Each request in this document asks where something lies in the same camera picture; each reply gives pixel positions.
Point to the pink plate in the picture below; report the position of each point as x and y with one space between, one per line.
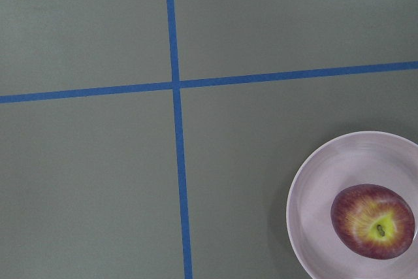
364 157

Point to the red yellow apple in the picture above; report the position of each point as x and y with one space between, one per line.
373 221

